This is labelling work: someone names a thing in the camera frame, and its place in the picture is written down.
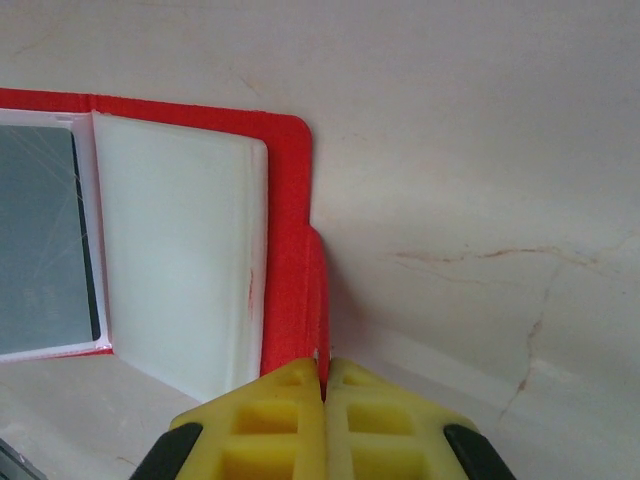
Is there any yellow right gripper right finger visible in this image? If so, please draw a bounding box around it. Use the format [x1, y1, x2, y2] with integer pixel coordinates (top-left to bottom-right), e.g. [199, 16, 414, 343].
[324, 357, 517, 480]

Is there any red card holder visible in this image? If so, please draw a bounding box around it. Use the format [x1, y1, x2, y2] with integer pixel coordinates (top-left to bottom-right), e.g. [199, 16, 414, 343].
[0, 87, 334, 404]

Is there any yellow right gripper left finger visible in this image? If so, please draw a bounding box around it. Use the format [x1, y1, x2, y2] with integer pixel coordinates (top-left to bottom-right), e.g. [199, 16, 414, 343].
[129, 357, 326, 480]

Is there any black VIP card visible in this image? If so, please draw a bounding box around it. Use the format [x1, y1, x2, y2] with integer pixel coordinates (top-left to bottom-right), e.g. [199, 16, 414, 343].
[0, 124, 104, 354]

